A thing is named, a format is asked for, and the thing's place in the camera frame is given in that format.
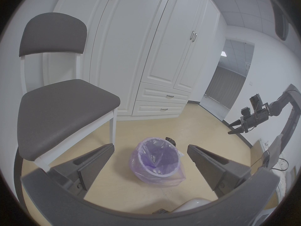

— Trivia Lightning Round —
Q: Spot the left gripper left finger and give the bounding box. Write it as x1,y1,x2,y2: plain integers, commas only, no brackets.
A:
48,143,115,199

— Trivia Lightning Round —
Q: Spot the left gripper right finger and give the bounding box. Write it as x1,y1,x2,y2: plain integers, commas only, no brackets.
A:
187,144,252,198

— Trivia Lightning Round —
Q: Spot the purple plastic bag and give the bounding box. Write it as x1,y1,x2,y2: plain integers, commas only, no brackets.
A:
129,137,187,188

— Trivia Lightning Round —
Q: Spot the white trash bin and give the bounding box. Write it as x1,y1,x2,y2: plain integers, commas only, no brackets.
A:
139,138,181,177

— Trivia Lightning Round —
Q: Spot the grey curtain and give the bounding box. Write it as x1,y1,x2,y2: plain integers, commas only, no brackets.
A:
205,66,246,110

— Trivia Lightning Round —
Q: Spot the grey padded white chair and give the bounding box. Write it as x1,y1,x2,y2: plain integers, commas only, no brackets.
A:
17,12,121,174

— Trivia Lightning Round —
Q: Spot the white wardrobe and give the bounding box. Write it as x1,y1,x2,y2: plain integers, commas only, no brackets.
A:
48,0,220,122

